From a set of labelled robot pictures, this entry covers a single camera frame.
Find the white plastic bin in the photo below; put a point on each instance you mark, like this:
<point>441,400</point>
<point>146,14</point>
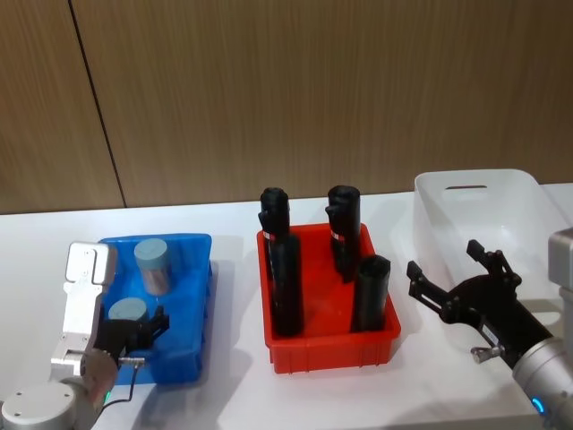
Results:
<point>474,215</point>

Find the blue plastic bin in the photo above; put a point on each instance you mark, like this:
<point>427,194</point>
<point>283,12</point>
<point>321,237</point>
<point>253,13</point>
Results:
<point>183,304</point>

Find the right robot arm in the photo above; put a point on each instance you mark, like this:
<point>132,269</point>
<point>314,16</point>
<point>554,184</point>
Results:
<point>544,372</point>

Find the black bottle with red label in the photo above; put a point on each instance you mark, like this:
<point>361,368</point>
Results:
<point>344,224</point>
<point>274,210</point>

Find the clear jar with grey cap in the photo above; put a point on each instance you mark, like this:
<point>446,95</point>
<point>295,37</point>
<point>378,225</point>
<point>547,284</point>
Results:
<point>129,310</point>
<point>154,269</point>

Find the red plastic bin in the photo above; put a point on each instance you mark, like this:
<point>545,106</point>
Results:
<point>327,322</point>

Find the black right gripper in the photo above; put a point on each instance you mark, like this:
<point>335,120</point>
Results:
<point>497,309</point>

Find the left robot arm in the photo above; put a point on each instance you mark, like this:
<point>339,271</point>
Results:
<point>78,313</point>

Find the plain black bottle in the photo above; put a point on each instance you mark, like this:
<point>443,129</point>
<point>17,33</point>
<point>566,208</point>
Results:
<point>288,291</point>
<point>370,295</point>

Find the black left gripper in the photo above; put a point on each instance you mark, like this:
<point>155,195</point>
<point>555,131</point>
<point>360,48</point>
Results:
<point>121,336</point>

